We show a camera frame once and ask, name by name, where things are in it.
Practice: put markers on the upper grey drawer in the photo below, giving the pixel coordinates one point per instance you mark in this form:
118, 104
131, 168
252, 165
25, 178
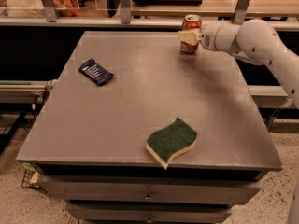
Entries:
150, 190

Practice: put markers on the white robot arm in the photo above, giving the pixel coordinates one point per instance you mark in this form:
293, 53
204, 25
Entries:
256, 42

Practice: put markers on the grey drawer cabinet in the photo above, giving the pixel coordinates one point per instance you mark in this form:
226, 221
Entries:
89, 130

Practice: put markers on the lower grey drawer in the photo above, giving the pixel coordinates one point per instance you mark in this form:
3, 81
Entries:
148, 213

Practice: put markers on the red coke can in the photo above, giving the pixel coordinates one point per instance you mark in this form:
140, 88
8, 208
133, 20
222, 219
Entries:
190, 33

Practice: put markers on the dark blue snack packet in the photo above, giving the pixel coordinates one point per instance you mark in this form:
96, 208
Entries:
95, 72

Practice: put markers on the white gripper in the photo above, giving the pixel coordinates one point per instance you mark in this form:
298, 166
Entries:
209, 37

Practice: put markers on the green yellow leaf-shaped sponge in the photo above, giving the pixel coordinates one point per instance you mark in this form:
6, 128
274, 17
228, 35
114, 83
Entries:
171, 141

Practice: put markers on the metal rail shelf frame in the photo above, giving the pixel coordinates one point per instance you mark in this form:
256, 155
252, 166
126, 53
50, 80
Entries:
162, 16

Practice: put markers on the orange snack bag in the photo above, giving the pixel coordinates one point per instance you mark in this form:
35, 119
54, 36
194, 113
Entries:
67, 8

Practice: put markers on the black wire basket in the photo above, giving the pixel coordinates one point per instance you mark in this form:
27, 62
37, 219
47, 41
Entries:
29, 181

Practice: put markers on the grey drawer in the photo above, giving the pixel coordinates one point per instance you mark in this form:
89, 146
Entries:
148, 213
150, 190

